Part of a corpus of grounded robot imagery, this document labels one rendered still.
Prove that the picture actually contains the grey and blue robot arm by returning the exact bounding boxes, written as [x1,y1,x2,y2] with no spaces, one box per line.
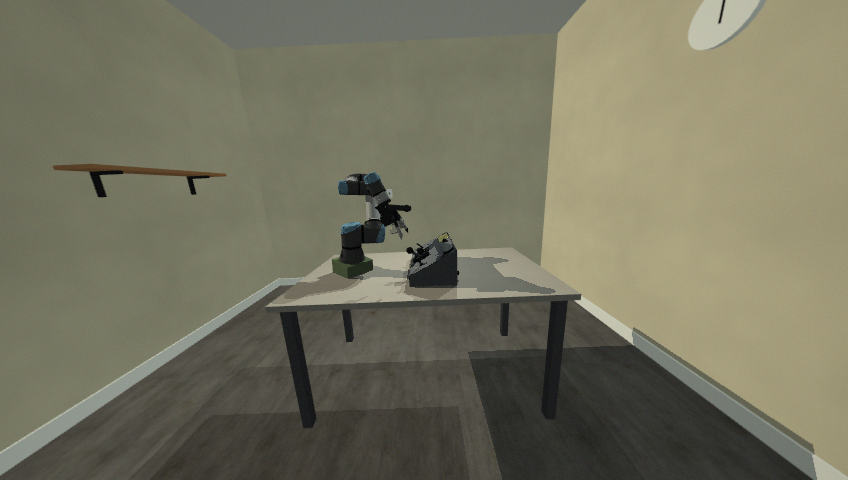
[338,172,390,264]

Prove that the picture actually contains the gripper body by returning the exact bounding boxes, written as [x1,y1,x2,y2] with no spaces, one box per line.
[375,199,400,227]

